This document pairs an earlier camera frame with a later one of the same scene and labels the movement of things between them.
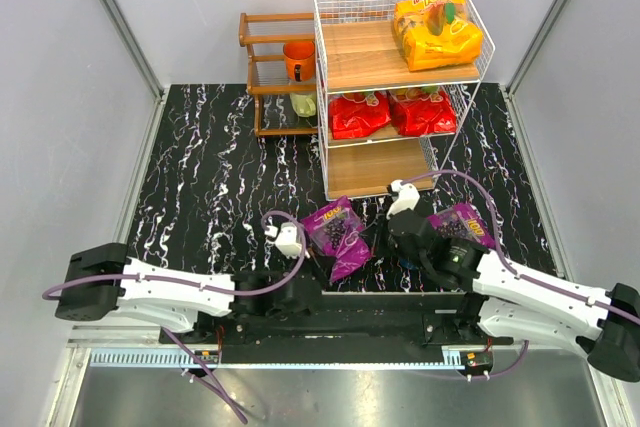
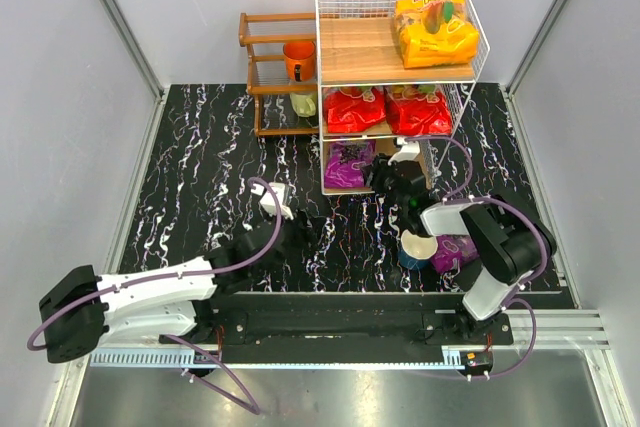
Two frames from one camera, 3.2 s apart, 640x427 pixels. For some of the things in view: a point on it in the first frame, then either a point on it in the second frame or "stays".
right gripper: (395, 231) to (388, 175)
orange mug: (299, 57) stays
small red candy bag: (422, 111) stays
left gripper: (310, 269) to (292, 226)
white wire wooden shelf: (398, 70) stays
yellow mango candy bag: (436, 32) stays
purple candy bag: (337, 230) to (345, 162)
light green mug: (304, 104) stays
